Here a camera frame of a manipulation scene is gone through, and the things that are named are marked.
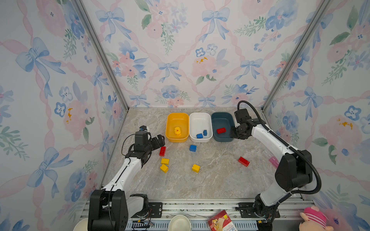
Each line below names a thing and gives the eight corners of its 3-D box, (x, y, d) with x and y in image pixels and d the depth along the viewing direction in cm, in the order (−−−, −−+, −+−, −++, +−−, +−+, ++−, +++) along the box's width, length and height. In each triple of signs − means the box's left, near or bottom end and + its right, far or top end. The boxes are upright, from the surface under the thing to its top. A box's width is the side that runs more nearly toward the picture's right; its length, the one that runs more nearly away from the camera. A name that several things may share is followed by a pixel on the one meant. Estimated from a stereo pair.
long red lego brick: (237, 161, 94) (238, 159, 91) (239, 157, 95) (240, 156, 93) (247, 167, 91) (248, 165, 89) (249, 163, 93) (250, 161, 91)
